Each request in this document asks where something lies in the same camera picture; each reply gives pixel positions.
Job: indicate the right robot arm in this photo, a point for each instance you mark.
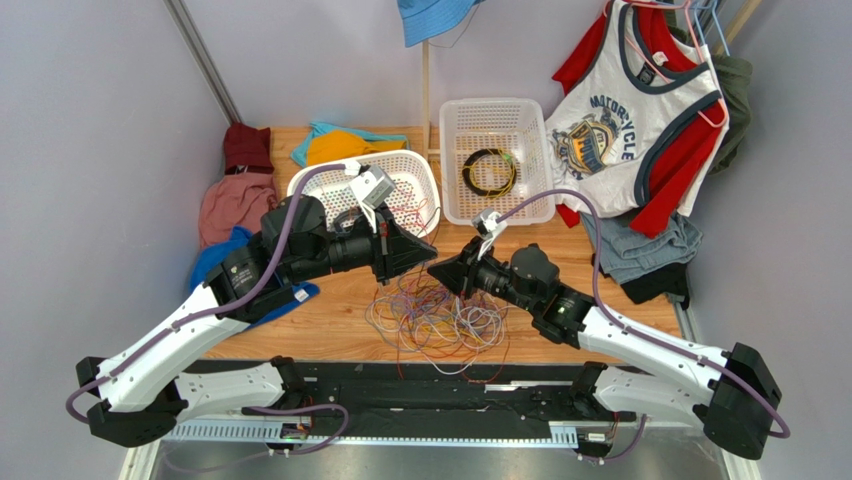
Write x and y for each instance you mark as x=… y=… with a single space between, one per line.
x=730 y=394

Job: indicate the orange cloth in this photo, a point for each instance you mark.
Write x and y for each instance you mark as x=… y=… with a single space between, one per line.
x=339 y=145

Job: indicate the wooden rack pole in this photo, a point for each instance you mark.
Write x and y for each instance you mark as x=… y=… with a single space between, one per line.
x=730 y=19

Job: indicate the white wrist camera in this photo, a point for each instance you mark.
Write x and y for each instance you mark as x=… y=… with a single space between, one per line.
x=489 y=226
x=371 y=186

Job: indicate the white motorcycle tank top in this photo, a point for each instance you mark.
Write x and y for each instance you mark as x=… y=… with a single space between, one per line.
x=619 y=133

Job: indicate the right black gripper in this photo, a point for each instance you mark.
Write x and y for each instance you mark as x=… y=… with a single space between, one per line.
x=471 y=267

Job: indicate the dark green garment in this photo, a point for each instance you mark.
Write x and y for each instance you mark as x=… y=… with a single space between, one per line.
x=734 y=77

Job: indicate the black garment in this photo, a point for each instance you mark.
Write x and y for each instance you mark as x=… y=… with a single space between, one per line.
x=643 y=280

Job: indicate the light blue bucket hat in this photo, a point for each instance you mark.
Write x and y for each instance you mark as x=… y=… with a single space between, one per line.
x=425 y=19

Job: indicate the red shirt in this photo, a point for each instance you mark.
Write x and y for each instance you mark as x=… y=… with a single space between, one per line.
x=672 y=180

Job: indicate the metal corner rail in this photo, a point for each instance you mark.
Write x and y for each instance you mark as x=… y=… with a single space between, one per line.
x=197 y=47

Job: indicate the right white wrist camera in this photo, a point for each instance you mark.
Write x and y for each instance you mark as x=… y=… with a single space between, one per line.
x=489 y=226

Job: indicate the aluminium slotted rail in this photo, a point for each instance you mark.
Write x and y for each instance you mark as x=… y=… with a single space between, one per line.
x=285 y=430

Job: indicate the pink clothes hanger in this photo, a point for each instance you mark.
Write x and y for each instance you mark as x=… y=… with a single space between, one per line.
x=655 y=62

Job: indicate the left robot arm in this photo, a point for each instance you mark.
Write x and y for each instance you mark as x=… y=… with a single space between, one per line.
x=143 y=393

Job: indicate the rounded white plastic basket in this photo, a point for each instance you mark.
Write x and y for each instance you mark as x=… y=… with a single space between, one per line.
x=415 y=201

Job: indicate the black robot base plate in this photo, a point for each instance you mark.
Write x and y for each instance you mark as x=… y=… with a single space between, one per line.
x=506 y=401

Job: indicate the teal cloth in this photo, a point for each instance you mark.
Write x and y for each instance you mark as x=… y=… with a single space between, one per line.
x=298 y=154

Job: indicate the grey denim garment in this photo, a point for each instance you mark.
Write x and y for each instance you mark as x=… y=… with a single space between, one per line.
x=678 y=242

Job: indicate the maroon cloth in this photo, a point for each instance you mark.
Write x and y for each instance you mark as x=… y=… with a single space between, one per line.
x=247 y=149

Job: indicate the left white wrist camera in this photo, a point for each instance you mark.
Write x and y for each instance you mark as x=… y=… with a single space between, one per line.
x=371 y=186

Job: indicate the blue cloth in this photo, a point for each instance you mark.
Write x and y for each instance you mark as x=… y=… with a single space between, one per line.
x=239 y=237

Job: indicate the rectangular white plastic basket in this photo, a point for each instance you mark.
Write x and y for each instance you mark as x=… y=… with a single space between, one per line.
x=493 y=154

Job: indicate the pink cloth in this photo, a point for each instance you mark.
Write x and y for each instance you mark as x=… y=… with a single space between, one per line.
x=236 y=200

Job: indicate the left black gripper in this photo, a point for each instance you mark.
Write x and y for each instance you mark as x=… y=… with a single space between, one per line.
x=395 y=252

